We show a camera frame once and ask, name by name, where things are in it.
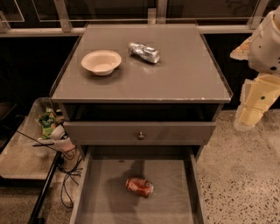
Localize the grey drawer cabinet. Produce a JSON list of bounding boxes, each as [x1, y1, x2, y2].
[[52, 24, 232, 157]]

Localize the green snack bag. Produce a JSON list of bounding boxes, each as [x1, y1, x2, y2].
[[36, 108, 58, 139]]

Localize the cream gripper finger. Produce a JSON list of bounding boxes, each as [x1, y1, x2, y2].
[[230, 38, 251, 60], [234, 73, 280, 131]]

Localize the black cables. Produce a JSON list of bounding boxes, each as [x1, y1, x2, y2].
[[16, 130, 84, 209]]

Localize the red coke can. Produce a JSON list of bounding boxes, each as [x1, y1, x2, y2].
[[125, 178, 154, 198]]

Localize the metal railing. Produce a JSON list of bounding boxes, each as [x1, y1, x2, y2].
[[0, 0, 280, 37]]

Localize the silver crushed can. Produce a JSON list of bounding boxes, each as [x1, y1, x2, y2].
[[128, 42, 160, 64]]

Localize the top drawer with knob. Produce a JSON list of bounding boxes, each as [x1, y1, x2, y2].
[[64, 122, 216, 145]]

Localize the open middle drawer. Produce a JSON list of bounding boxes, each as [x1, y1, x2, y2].
[[70, 146, 208, 224]]

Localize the white paper bowl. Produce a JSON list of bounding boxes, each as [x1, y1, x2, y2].
[[81, 50, 122, 76]]

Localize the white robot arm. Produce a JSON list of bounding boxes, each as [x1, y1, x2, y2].
[[230, 6, 280, 131]]

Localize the white cup in bin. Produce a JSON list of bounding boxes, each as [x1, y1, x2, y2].
[[50, 125, 65, 140]]

